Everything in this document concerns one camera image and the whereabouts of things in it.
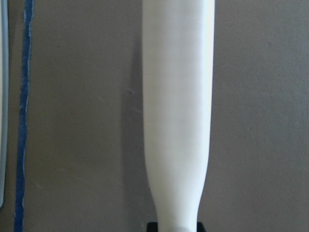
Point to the beige hand brush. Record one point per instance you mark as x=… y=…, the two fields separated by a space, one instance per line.
x=177 y=64

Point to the beige dustpan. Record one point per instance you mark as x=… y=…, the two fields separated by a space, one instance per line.
x=4 y=92

